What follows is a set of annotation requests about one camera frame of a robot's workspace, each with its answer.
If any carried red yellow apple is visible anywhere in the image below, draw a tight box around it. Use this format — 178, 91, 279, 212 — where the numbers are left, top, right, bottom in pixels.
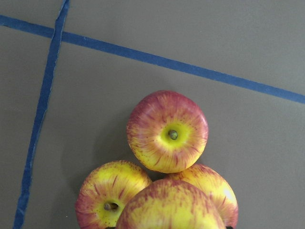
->
115, 179, 226, 229

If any red yellow apple far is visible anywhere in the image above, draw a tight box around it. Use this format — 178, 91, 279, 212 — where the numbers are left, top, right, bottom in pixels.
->
126, 90, 209, 174

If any red yellow apple near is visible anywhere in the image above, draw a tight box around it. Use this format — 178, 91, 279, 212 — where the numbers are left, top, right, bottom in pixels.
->
165, 164, 239, 229

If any red yellow apple left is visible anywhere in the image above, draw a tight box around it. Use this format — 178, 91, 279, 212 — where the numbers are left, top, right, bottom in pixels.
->
75, 160, 152, 229

